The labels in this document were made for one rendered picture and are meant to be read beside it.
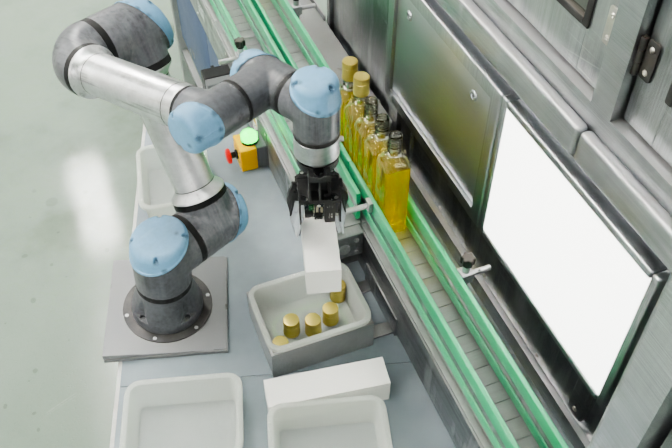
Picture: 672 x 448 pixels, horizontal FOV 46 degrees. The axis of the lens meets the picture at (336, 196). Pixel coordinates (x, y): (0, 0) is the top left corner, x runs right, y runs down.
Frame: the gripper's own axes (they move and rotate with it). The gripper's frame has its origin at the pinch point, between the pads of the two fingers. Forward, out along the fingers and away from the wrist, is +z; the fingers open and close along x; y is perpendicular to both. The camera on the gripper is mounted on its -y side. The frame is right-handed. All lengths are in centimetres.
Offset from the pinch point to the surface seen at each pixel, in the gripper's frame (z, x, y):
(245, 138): 25, -14, -53
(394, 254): 17.1, 15.9, -6.1
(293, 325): 27.9, -5.6, 1.9
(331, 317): 28.9, 2.4, -0.1
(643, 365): -61, 18, 70
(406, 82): 1.3, 23.1, -41.9
